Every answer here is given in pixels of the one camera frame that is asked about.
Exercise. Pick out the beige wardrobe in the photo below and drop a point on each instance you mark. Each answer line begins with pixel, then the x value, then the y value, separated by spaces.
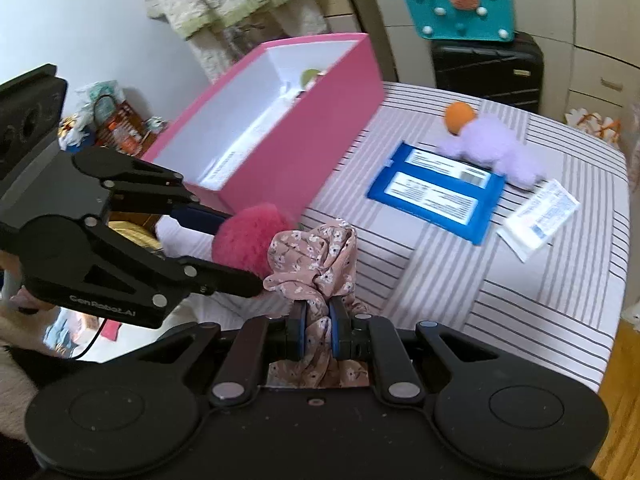
pixel 575 20

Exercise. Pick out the pink floral cloth scrunchie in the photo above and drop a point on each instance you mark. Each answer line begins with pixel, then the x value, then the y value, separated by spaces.
pixel 315 260

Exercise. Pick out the white printed packet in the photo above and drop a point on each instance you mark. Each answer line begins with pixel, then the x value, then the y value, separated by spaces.
pixel 540 220

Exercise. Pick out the green plush fruit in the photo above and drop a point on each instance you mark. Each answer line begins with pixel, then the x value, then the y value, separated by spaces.
pixel 310 76

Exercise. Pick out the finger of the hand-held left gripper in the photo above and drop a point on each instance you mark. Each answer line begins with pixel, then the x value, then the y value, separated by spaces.
pixel 220 280
pixel 200 217

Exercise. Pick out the red woven basket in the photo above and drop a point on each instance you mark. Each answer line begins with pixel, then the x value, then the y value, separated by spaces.
pixel 122 130

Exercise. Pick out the colourful printed carton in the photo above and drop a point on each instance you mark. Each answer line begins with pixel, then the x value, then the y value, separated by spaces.
pixel 595 127

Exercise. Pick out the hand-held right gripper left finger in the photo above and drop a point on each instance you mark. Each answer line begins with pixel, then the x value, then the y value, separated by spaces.
pixel 296 330

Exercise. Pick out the blue wet wipes packet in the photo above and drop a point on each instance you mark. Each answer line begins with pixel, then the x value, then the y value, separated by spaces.
pixel 435 195

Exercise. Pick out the black hard-shell suitcase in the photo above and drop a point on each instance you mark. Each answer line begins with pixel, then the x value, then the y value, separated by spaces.
pixel 490 75

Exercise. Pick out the teal felt handbag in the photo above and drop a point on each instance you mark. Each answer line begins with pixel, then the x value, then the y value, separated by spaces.
pixel 465 15

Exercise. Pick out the person's left hand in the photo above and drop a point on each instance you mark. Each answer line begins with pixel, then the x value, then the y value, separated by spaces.
pixel 35 301

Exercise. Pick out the striped tablecloth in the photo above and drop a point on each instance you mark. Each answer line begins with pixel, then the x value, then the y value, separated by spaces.
pixel 525 300

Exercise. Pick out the pink cardboard box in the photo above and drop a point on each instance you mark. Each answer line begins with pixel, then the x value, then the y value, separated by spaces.
pixel 300 150

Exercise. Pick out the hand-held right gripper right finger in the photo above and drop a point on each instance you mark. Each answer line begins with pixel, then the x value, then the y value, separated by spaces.
pixel 339 330

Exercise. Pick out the orange plush ball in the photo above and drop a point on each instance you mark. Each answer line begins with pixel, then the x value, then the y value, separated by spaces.
pixel 459 117

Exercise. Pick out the white printed plastic bag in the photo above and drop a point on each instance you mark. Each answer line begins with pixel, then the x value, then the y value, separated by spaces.
pixel 100 91

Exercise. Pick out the purple plush toy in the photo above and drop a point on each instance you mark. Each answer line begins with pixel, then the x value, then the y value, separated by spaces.
pixel 500 152

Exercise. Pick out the printed paper sheet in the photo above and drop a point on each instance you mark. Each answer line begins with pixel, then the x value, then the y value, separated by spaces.
pixel 220 167

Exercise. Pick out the pink pom-pom plush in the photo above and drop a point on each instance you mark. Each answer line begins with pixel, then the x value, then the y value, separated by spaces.
pixel 245 240

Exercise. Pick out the blue wrapped flower bouquet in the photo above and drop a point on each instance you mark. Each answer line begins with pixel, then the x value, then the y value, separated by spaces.
pixel 75 132

